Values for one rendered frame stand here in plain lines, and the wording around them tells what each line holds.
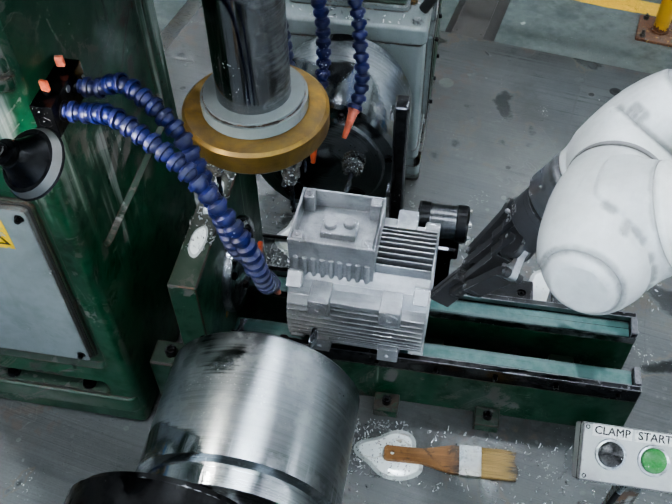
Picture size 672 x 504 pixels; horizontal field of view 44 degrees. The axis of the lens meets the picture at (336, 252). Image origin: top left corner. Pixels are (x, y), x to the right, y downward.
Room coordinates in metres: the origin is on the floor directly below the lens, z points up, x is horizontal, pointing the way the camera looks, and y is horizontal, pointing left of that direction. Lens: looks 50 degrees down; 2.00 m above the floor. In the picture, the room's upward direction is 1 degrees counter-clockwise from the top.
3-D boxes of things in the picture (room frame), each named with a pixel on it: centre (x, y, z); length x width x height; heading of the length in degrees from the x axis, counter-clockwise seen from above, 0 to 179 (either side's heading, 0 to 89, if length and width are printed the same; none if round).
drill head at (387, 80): (1.10, -0.01, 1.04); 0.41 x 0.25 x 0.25; 169
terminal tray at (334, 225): (0.77, 0.00, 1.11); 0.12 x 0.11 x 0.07; 78
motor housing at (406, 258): (0.76, -0.04, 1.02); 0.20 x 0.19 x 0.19; 78
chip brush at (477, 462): (0.57, -0.17, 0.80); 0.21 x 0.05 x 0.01; 82
